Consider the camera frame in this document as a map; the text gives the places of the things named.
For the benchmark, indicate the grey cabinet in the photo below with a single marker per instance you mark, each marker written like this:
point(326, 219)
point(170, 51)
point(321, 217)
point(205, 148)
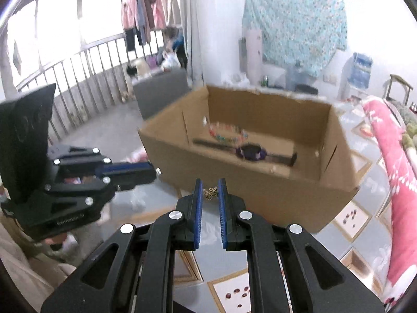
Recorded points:
point(159, 94)

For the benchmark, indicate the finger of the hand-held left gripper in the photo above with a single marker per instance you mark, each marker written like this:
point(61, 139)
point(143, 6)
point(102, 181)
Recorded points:
point(123, 168)
point(133, 179)

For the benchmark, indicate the grey green plush blanket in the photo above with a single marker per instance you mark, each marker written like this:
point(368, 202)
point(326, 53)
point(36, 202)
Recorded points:
point(407, 117)

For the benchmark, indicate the pile of clothes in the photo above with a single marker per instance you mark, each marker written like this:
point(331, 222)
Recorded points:
point(177, 44)

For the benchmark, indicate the pink floral blanket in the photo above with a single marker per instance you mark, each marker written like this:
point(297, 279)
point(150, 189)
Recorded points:
point(400, 186)

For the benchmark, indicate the blue dispenser water bottle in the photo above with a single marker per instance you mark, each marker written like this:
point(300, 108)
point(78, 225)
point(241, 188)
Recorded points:
point(361, 70)

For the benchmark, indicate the white plastic bag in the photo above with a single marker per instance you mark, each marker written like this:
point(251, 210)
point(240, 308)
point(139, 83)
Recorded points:
point(236, 79)
point(170, 60)

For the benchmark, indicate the window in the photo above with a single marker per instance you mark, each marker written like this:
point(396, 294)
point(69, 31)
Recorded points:
point(58, 16)

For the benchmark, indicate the clear water jug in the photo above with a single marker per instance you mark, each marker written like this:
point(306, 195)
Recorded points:
point(296, 78)

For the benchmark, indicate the metal railing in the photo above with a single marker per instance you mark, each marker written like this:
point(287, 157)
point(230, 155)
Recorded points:
point(75, 104)

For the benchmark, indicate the green can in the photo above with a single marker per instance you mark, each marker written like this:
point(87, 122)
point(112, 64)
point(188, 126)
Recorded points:
point(265, 81)

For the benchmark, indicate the black smart watch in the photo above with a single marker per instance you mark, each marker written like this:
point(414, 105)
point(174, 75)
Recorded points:
point(251, 151)

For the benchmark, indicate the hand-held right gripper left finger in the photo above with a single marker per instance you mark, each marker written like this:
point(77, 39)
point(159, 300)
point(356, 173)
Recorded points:
point(198, 215)

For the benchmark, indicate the grey board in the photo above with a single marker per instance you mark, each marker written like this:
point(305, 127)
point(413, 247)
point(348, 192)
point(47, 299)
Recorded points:
point(243, 55)

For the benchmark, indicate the person's left forearm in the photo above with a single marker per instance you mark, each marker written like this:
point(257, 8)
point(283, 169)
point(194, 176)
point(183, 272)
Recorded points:
point(19, 267)

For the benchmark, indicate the white water dispenser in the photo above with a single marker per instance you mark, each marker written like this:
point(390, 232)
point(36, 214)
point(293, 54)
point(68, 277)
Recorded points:
point(345, 84)

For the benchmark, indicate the row of hanging clothes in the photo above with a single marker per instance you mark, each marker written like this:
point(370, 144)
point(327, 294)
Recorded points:
point(130, 13)

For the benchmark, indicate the wall socket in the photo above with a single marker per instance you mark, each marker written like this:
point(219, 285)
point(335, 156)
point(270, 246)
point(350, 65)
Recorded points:
point(329, 78)

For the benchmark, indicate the white curtain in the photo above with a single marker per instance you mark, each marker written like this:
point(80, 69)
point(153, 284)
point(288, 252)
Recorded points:
point(195, 39)

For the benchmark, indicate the white board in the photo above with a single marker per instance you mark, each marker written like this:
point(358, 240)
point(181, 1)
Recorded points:
point(254, 55)

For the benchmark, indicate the black bin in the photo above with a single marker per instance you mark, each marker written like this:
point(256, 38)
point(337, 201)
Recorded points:
point(306, 89)

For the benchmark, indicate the cardboard box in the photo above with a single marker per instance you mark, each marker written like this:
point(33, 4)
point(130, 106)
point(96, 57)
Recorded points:
point(260, 199)

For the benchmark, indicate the teal floral wall cloth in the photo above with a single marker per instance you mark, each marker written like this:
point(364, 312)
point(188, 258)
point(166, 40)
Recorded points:
point(293, 22)

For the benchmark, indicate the pomegranate print tablecloth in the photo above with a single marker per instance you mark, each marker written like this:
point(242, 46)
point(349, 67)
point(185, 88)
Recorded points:
point(325, 260)

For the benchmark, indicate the beige shoes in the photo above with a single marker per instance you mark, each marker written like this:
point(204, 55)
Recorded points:
point(127, 96)

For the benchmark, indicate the wooden chair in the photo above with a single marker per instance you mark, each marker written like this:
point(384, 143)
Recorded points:
point(395, 78)

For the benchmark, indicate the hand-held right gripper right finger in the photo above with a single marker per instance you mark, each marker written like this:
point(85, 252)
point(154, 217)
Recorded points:
point(222, 215)

